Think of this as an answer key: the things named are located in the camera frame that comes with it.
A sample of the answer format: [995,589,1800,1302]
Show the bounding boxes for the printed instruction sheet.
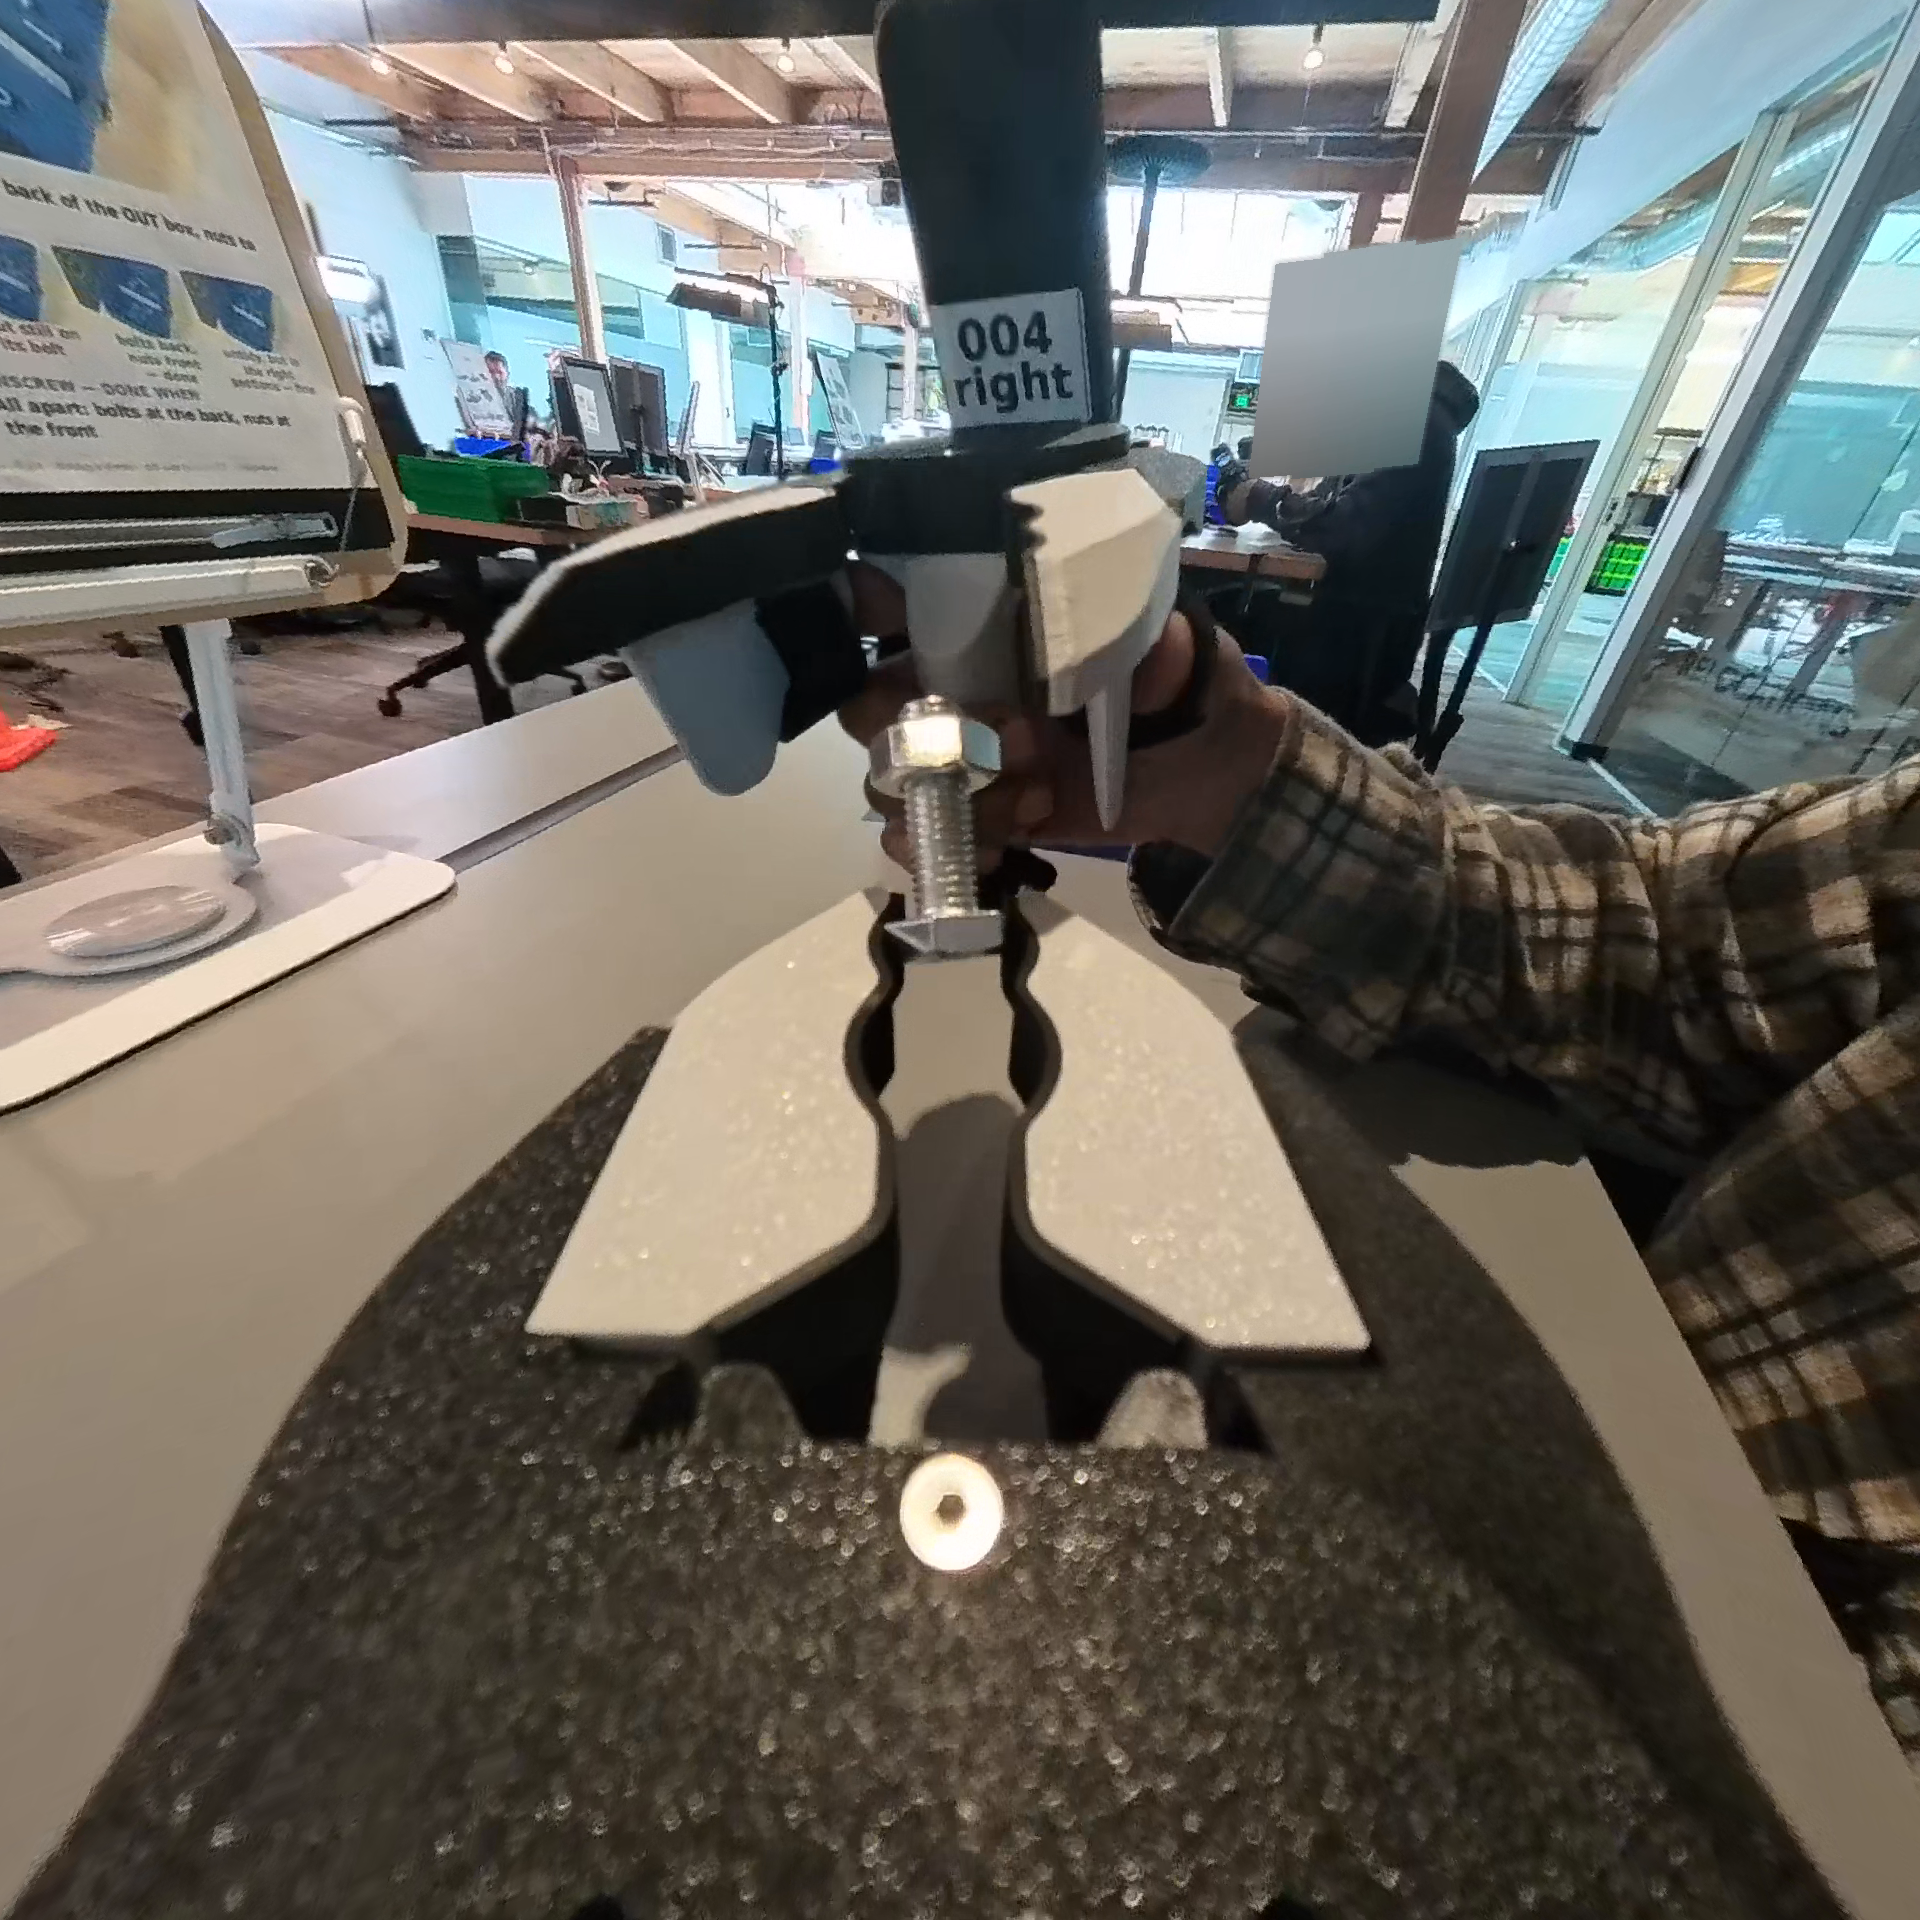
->
[0,0,355,496]

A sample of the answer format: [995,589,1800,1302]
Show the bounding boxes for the silver hex bolt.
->
[882,697,1008,965]

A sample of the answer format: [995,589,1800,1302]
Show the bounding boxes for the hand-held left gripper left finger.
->
[527,882,904,1360]

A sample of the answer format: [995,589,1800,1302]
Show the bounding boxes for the person's right hand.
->
[839,604,1292,856]

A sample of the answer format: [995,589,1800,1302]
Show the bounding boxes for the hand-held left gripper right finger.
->
[1002,897,1373,1369]

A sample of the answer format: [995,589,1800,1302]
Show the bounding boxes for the black tripod light stand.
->
[663,274,800,484]

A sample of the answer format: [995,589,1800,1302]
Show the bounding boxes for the white document stand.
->
[0,0,460,1120]

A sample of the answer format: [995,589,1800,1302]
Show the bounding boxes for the wooden desk with black legs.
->
[403,504,710,725]

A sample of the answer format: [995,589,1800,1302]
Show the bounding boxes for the green plastic bins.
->
[394,453,552,522]

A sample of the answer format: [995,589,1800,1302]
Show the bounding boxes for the silver hex nut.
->
[864,697,1008,805]

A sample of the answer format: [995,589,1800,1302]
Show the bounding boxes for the monitor showing white page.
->
[549,354,619,462]

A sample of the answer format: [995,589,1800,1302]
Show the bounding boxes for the black round-top pole lamp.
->
[1106,132,1213,308]

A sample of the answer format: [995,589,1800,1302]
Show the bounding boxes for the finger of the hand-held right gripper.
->
[486,484,856,692]
[895,469,1186,834]

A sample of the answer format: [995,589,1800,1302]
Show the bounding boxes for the person's right forearm plaid sleeve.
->
[1131,697,1920,1187]

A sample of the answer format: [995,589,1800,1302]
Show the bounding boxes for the black computer monitor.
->
[608,360,671,477]

